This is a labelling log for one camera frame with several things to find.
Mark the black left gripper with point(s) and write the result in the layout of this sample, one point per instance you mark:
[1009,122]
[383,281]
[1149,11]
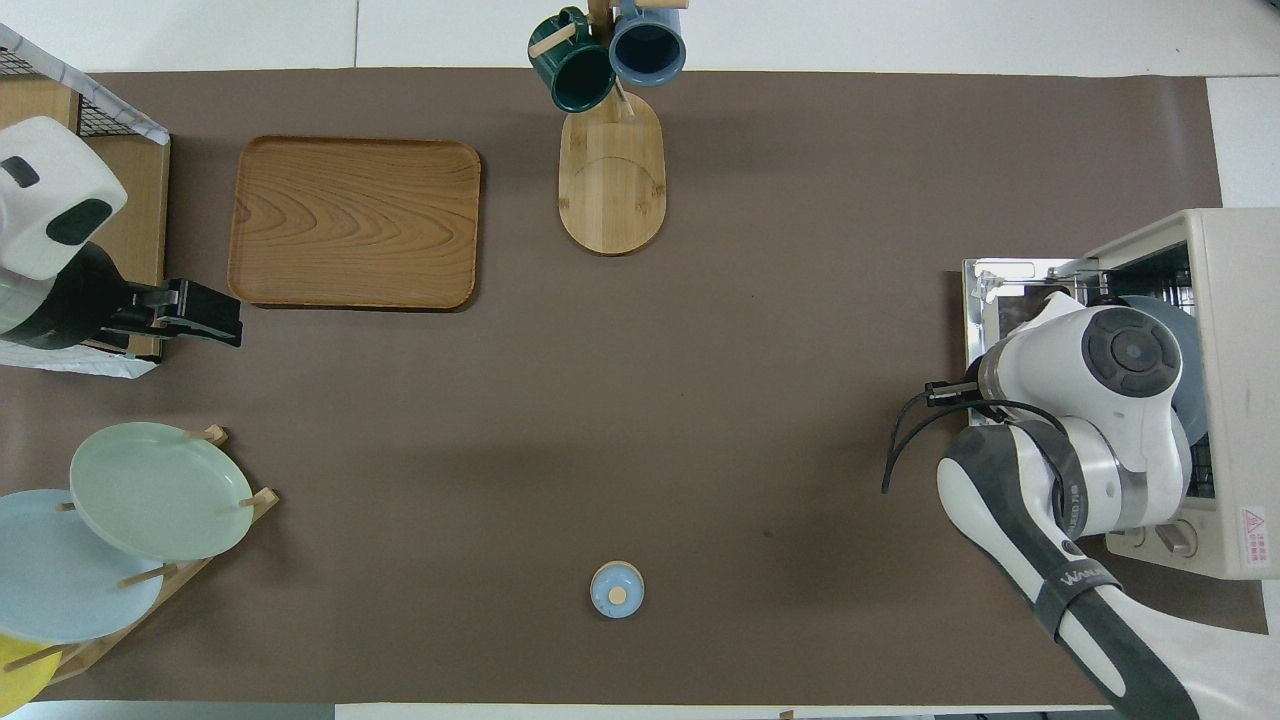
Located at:
[200,308]

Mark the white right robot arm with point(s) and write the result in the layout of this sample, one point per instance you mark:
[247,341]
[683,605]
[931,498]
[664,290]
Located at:
[1050,350]

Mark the dark green mug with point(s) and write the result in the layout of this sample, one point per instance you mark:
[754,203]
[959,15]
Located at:
[580,75]

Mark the beige oven knob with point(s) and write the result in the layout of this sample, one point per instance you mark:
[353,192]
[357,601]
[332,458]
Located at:
[1175,540]

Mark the stepped wooden shelf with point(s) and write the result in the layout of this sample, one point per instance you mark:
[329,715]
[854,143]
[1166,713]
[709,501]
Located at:
[140,220]

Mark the wooden mug tree stand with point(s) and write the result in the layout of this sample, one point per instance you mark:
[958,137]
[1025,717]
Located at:
[612,190]

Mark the wooden plate rack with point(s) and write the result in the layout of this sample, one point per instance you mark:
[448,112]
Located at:
[150,598]

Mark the blue mug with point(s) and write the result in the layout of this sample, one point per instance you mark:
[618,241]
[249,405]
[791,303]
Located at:
[647,45]

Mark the light blue ceramic plate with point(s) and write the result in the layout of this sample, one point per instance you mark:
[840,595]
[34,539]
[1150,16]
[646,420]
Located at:
[1192,400]
[60,590]

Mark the beige toaster oven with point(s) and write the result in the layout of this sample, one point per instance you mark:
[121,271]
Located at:
[1245,350]

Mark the yellow ceramic plate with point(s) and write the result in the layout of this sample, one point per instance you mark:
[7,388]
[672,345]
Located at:
[20,680]

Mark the brown table mat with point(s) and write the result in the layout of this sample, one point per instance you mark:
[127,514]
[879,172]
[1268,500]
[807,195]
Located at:
[700,350]

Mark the rectangular wooden tray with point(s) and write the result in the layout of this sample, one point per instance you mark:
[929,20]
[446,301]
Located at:
[350,220]

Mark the pale green ceramic plate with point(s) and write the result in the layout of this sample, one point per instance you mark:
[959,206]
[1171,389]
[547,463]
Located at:
[160,490]

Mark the glass oven door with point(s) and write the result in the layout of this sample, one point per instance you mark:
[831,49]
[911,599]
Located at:
[985,300]

